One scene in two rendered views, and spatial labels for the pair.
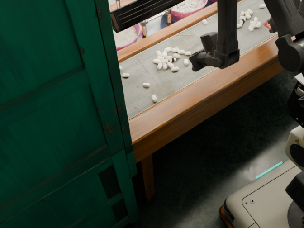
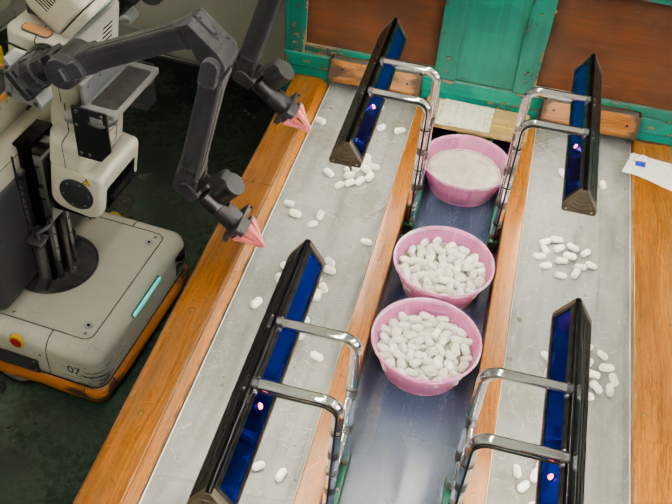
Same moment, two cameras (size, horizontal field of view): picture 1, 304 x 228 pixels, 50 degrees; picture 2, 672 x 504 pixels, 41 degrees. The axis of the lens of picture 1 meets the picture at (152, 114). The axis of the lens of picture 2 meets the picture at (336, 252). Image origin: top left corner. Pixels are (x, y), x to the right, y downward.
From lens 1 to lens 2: 3.00 m
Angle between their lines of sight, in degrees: 73
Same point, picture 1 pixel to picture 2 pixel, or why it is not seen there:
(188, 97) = (282, 132)
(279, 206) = (112, 254)
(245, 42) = (276, 244)
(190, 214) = not seen: hidden behind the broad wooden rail
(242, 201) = (161, 237)
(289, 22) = not seen: outside the picture
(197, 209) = not seen: hidden behind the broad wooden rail
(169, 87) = (318, 141)
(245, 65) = (246, 197)
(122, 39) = (448, 171)
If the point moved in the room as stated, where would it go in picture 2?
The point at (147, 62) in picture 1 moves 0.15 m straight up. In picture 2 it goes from (377, 154) to (382, 113)
